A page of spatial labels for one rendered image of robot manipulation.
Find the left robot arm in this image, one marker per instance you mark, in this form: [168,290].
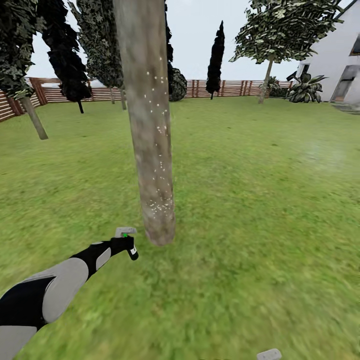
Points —
[47,294]

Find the fixed window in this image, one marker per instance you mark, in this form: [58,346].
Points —
[342,87]

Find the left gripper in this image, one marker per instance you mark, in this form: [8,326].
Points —
[124,243]

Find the pesticide atomizer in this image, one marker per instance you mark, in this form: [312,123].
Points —
[133,253]

